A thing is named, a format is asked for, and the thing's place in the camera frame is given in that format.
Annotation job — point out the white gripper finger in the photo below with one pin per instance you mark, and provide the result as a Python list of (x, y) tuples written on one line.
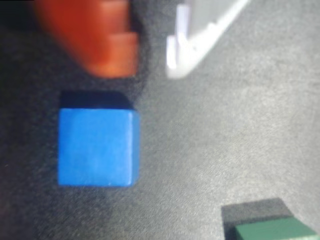
[(197, 37)]

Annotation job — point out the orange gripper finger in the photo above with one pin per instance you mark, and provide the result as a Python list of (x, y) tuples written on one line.
[(95, 37)]

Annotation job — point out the blue wooden cube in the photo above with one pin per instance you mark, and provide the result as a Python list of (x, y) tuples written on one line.
[(95, 147)]

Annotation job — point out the green wooden cube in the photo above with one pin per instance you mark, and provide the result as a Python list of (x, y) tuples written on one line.
[(270, 230)]

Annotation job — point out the black felt mat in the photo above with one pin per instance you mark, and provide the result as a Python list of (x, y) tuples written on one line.
[(225, 130)]

